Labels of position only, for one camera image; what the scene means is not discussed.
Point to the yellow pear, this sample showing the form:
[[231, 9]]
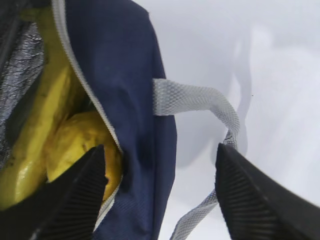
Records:
[[74, 138]]

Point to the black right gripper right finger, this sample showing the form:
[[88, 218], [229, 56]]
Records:
[[255, 207]]

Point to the yellow banana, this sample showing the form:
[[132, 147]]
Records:
[[58, 96]]

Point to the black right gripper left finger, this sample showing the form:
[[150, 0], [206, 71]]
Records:
[[65, 209]]

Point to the navy blue lunch bag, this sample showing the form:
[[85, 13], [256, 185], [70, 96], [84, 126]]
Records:
[[113, 50]]

